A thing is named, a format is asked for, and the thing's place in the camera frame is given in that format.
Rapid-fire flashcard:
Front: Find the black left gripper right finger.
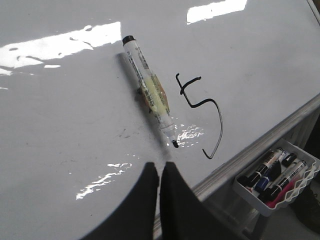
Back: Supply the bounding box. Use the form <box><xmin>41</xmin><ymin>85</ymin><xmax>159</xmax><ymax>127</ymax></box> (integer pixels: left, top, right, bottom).
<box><xmin>159</xmin><ymin>162</ymin><xmax>240</xmax><ymax>240</ymax></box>

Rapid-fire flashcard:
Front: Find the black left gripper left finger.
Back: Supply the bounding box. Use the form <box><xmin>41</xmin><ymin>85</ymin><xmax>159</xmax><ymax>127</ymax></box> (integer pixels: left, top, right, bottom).
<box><xmin>83</xmin><ymin>162</ymin><xmax>159</xmax><ymax>240</ymax></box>

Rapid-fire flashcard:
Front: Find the white whiteboard marker with tape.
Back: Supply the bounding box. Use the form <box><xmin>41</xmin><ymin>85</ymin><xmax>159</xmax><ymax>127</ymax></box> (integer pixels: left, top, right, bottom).
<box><xmin>122</xmin><ymin>35</ymin><xmax>179</xmax><ymax>148</ymax></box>

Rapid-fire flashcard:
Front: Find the black capped white marker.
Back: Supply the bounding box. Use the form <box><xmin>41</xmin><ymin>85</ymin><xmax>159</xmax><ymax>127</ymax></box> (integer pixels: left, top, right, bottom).
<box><xmin>237</xmin><ymin>147</ymin><xmax>286</xmax><ymax>188</ymax></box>

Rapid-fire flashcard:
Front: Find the blue capped marker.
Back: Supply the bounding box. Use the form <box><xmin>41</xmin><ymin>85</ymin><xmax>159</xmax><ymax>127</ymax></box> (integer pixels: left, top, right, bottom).
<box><xmin>254</xmin><ymin>155</ymin><xmax>287</xmax><ymax>193</ymax></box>

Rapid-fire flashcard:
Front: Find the black capped grey marker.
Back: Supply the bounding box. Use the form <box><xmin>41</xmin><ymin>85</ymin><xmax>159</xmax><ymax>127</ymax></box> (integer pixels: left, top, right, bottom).
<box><xmin>258</xmin><ymin>160</ymin><xmax>307</xmax><ymax>203</ymax></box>

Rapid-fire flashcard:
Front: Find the pink marker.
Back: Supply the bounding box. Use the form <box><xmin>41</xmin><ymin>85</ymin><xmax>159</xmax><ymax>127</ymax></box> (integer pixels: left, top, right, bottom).
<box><xmin>265</xmin><ymin>181</ymin><xmax>295</xmax><ymax>209</ymax></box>

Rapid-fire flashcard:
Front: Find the white plastic marker tray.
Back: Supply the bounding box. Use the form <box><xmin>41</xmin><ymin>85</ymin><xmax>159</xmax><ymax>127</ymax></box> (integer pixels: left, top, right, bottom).
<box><xmin>233</xmin><ymin>139</ymin><xmax>320</xmax><ymax>217</ymax></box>

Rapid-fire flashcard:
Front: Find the small black marker cap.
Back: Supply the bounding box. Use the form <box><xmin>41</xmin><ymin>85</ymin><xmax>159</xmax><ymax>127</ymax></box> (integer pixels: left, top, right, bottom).
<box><xmin>281</xmin><ymin>153</ymin><xmax>297</xmax><ymax>168</ymax></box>

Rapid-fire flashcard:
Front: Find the white whiteboard with aluminium frame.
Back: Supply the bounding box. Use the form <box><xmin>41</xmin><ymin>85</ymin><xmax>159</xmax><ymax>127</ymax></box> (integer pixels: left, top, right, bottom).
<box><xmin>0</xmin><ymin>0</ymin><xmax>320</xmax><ymax>240</ymax></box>

